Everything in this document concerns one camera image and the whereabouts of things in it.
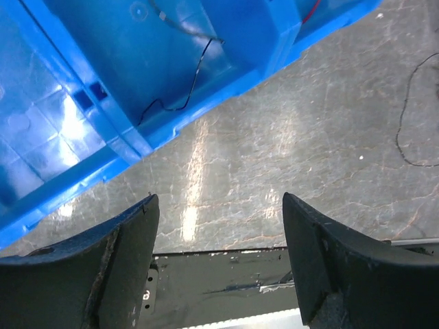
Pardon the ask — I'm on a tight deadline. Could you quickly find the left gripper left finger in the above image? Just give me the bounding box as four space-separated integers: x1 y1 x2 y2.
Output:
1 195 160 328

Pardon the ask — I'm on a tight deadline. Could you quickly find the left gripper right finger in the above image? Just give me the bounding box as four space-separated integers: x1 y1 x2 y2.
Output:
283 193 438 328

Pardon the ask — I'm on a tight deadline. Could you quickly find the black cable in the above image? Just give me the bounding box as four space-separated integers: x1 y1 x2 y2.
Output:
394 51 439 168
137 0 226 127

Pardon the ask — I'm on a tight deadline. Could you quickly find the red cable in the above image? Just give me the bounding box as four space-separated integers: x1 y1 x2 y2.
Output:
301 0 322 25

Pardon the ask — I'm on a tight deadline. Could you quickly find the blue three-compartment bin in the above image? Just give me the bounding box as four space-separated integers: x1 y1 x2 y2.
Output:
1 1 379 248

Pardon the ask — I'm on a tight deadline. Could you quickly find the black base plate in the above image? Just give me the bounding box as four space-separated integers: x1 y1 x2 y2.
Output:
133 241 439 329

